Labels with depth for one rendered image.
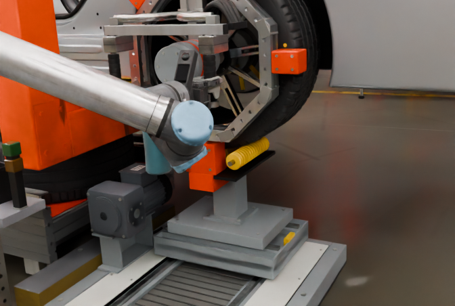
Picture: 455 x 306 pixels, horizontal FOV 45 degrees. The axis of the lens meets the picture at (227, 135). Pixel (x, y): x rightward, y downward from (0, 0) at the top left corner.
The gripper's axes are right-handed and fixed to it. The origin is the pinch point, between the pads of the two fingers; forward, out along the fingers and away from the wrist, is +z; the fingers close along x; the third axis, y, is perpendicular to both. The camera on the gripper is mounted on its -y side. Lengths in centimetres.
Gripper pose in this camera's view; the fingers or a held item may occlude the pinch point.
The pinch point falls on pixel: (213, 77)
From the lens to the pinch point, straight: 159.0
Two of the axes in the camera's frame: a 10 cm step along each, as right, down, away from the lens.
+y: 0.4, 9.7, 2.6
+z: 4.6, -2.5, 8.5
